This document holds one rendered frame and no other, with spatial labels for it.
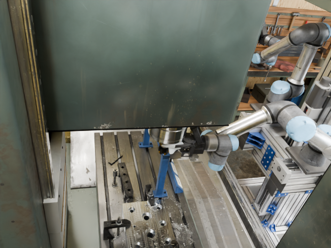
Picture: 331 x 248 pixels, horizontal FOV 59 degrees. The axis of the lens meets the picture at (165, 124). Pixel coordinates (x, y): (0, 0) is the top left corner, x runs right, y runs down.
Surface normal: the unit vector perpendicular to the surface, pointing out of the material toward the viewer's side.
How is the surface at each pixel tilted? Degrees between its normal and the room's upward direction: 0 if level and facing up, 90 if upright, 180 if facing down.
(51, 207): 90
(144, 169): 0
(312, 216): 90
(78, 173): 24
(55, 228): 90
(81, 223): 0
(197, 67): 90
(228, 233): 8
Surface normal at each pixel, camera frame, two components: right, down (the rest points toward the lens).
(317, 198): -0.96, 0.03
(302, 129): 0.11, 0.55
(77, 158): 0.24, -0.51
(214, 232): 0.16, -0.71
